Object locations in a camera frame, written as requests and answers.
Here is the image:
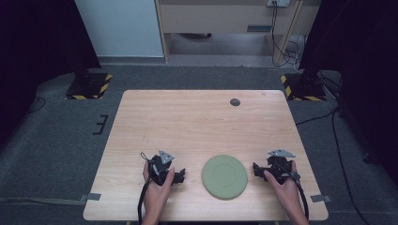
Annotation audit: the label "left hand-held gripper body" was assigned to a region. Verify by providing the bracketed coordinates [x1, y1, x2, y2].
[147, 150, 176, 187]

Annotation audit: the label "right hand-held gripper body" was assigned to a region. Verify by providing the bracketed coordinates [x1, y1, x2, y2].
[265, 148, 297, 186]

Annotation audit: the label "green round plate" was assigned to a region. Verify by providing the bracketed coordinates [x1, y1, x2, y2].
[201, 154, 249, 201]

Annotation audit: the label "person's left hand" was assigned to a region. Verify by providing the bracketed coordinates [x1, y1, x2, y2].
[142, 160, 176, 218]

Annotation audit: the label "person's right hand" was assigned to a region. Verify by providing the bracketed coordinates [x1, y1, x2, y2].
[263, 160, 303, 216]

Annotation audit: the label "grey tape strip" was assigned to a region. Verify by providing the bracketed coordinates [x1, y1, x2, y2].
[79, 192, 102, 203]
[310, 194, 333, 203]

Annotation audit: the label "black stand base hazard stripes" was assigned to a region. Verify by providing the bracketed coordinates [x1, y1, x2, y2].
[280, 72, 328, 102]
[64, 71, 114, 101]

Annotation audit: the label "black curtain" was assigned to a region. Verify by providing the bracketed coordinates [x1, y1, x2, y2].
[0, 0, 102, 148]
[298, 0, 398, 186]

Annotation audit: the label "light wooden desk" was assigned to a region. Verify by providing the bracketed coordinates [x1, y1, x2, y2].
[154, 0, 322, 66]

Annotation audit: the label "grey power strip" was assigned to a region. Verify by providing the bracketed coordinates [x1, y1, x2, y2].
[266, 0, 292, 8]

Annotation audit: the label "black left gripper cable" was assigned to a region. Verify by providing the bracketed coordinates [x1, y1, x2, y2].
[137, 152, 154, 225]

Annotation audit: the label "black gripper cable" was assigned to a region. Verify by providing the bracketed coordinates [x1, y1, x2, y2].
[137, 152, 154, 225]
[275, 162, 311, 220]

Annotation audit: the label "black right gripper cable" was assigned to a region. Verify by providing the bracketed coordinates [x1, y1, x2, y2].
[275, 162, 311, 220]

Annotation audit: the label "long black floor cable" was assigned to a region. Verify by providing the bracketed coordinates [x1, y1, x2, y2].
[295, 107, 365, 225]

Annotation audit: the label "white cable bundle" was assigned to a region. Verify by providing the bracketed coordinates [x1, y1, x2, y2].
[284, 35, 307, 73]

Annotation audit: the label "black hanging power cable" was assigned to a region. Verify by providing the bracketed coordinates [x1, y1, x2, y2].
[270, 2, 294, 68]

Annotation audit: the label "thin black floor cable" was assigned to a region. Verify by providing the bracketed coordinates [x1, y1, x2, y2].
[25, 96, 48, 114]

